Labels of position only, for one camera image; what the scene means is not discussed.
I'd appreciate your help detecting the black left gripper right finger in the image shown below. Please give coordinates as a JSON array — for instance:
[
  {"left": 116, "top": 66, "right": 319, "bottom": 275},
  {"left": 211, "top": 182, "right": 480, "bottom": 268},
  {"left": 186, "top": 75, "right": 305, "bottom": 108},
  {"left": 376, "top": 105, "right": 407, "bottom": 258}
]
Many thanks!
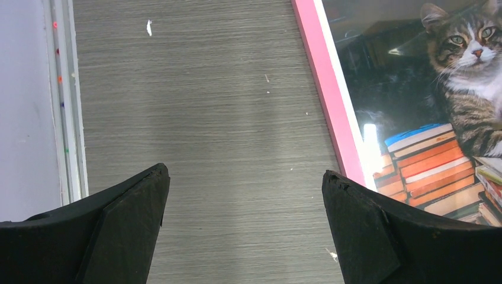
[{"left": 321, "top": 170, "right": 501, "bottom": 284}]

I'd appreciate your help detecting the aluminium side wall rail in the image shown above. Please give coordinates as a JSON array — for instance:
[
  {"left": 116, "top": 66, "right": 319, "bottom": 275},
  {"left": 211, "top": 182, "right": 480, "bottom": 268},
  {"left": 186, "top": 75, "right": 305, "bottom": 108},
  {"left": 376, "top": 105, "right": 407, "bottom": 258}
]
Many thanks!
[{"left": 42, "top": 0, "right": 89, "bottom": 205}]

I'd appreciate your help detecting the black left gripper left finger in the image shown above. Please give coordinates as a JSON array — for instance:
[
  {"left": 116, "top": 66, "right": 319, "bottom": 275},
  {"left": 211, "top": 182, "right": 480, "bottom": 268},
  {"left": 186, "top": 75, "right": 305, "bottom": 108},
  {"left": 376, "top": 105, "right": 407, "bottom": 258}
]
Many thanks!
[{"left": 1, "top": 163, "right": 170, "bottom": 283}]

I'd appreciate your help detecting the pink wooden picture frame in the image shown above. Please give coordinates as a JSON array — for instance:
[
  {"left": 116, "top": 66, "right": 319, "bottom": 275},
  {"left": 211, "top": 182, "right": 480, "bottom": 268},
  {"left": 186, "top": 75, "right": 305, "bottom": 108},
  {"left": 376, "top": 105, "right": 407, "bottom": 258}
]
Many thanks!
[{"left": 291, "top": 0, "right": 375, "bottom": 189}]

